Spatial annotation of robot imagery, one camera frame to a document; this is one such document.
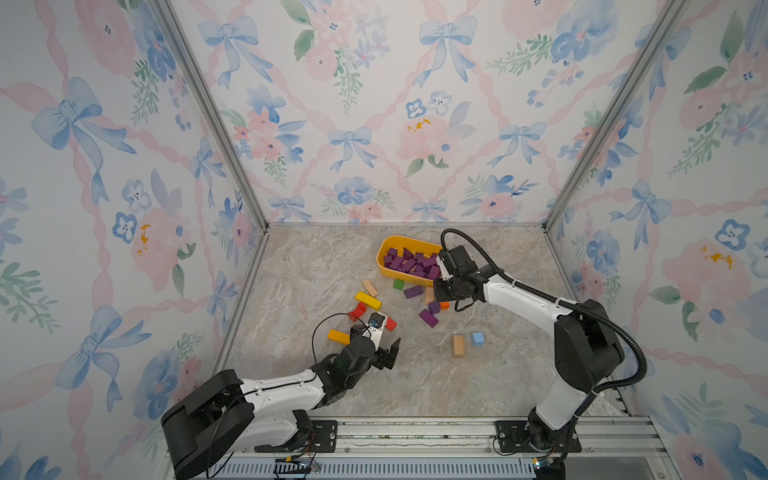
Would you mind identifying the yellow plastic storage bin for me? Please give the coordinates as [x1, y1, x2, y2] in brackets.
[376, 235, 442, 286]

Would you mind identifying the purple brick slanted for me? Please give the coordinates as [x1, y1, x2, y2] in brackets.
[419, 310, 439, 328]

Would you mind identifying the yellow long brick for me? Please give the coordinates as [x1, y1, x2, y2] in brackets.
[355, 291, 382, 311]

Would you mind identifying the red bridge brick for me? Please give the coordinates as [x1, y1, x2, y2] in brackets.
[347, 302, 368, 322]

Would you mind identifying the natural wood brick right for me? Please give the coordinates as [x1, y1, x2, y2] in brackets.
[452, 335, 465, 358]

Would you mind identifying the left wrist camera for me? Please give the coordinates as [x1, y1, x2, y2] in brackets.
[360, 311, 388, 349]

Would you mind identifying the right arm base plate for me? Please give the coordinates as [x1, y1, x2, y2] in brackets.
[494, 420, 582, 454]

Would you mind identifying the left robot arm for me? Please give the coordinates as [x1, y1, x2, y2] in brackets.
[161, 335, 400, 479]

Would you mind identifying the natural wood brick top left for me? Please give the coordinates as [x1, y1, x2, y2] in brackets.
[362, 279, 379, 297]

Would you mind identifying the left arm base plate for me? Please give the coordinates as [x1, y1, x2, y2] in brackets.
[254, 420, 338, 453]

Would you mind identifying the orange-yellow brick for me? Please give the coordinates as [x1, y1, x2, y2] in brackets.
[327, 329, 351, 345]

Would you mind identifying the aluminium mounting rail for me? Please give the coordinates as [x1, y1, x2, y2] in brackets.
[210, 417, 680, 479]

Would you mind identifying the purple long brick top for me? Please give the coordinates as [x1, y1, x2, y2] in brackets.
[403, 285, 424, 299]

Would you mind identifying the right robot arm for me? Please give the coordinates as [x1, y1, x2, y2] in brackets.
[434, 246, 648, 451]

